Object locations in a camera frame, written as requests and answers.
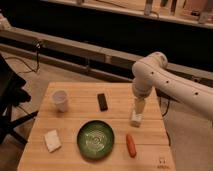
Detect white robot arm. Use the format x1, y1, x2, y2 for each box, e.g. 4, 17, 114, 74
132, 52, 213, 121

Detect green ceramic bowl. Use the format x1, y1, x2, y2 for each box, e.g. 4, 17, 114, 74
77, 120, 115, 160

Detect white plastic bottle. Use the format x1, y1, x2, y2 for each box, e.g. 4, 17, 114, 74
130, 111, 142, 127

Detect black rectangular block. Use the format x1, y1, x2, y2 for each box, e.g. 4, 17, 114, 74
97, 93, 108, 111

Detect orange carrot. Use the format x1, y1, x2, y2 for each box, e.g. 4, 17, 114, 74
126, 134, 137, 158

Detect white sponge block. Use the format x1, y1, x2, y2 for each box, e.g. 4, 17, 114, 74
44, 130, 62, 153

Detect black office chair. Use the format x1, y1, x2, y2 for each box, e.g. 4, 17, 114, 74
0, 54, 38, 145

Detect black cable on floor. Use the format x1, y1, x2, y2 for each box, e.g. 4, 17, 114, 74
3, 39, 44, 76

